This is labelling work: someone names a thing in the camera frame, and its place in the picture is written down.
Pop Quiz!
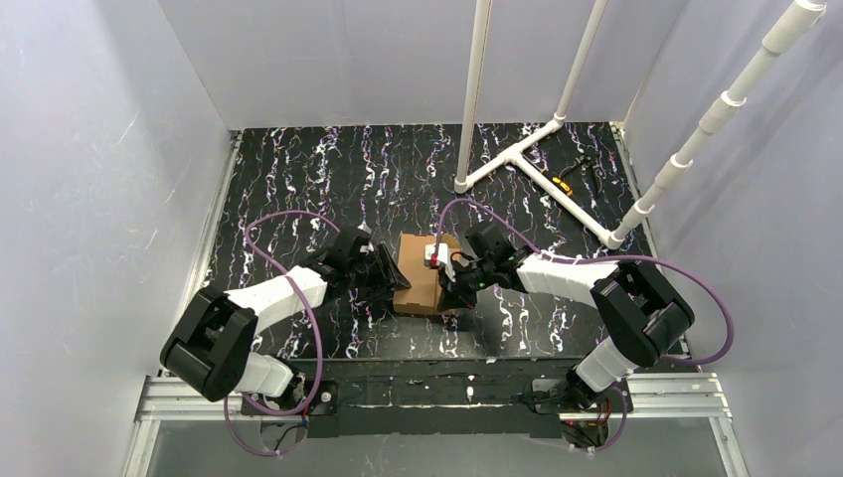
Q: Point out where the brown cardboard box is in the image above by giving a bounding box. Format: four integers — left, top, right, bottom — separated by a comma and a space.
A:
393, 234, 456, 316

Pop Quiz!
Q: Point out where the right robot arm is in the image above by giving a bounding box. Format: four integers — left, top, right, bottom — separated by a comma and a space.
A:
423, 222, 695, 408

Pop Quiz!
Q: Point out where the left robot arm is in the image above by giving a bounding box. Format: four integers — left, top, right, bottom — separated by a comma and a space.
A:
159, 228, 411, 401

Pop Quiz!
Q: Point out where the yellow black small tool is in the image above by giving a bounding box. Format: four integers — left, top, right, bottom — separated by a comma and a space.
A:
552, 177, 574, 197

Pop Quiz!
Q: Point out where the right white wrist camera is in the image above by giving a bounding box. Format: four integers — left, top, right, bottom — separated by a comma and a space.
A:
423, 242, 455, 281

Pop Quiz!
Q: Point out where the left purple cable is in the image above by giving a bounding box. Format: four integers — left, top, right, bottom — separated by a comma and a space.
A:
222, 210, 344, 459

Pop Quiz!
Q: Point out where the purple cable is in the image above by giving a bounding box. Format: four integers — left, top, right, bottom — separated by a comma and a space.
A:
434, 198, 736, 455
222, 210, 344, 459

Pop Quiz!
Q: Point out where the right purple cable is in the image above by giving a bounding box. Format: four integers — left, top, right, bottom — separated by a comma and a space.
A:
434, 198, 736, 455

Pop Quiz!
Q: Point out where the aluminium rail frame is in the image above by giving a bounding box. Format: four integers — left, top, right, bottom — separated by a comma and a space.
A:
137, 124, 727, 476

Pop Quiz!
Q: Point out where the white PVC pipe frame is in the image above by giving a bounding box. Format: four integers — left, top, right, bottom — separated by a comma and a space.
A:
454, 0, 828, 251

